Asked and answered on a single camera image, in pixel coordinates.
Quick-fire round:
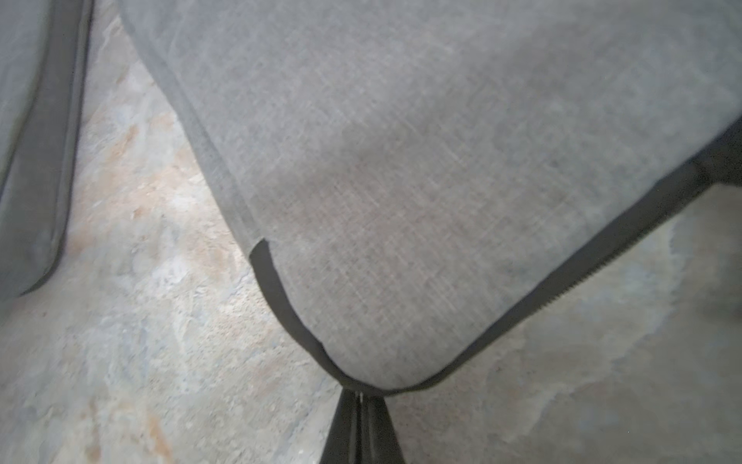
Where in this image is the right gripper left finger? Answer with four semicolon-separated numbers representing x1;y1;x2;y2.
319;390;361;464

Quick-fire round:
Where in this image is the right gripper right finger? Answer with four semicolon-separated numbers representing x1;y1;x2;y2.
361;396;405;464

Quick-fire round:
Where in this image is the grey laptop bag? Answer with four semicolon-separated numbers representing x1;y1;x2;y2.
118;1;741;396
1;1;94;302

